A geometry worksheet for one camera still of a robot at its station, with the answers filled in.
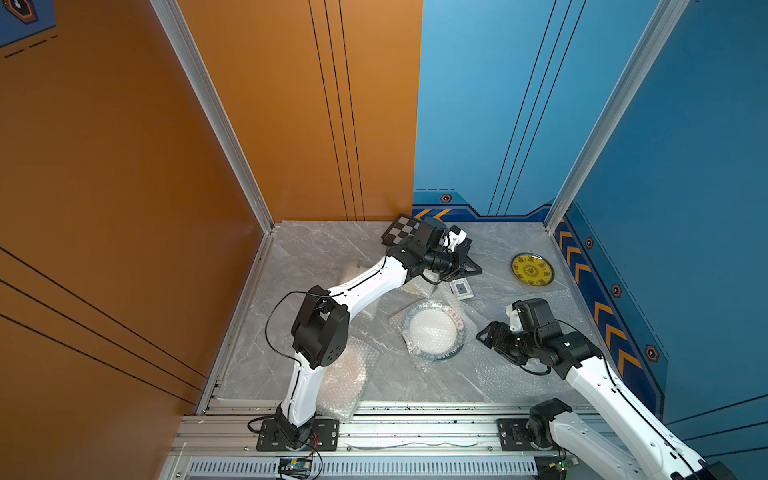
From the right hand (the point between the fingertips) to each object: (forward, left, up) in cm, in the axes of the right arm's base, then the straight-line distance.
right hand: (483, 340), depth 78 cm
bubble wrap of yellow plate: (-6, -5, -11) cm, 14 cm away
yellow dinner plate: (+31, -26, -10) cm, 41 cm away
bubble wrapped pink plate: (-7, +37, -9) cm, 39 cm away
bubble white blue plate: (+7, +11, -8) cm, 16 cm away
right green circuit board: (-26, -14, -12) cm, 32 cm away
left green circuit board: (-27, +48, -13) cm, 56 cm away
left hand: (+14, 0, +14) cm, 19 cm away
